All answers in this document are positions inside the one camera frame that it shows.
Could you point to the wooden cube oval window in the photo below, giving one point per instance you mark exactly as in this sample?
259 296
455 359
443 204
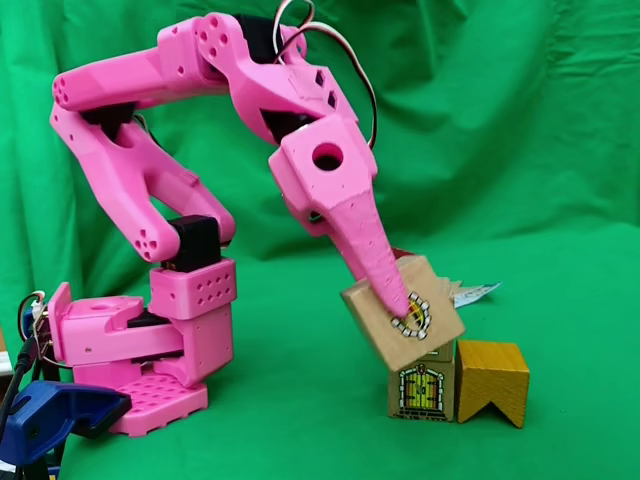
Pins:
400 330

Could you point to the red triangular wooden block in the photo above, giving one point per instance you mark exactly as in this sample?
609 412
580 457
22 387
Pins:
402 252

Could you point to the wooden cube door print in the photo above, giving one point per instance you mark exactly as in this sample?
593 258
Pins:
422 392

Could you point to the green cloth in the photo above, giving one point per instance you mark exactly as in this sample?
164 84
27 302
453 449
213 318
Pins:
500 125

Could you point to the yellow notched wooden block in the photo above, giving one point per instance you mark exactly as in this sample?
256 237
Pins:
492 382

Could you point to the motor controller board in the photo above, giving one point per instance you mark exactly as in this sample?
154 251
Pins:
42 330

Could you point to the blue clamp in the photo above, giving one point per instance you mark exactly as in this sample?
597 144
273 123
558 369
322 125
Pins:
50 405

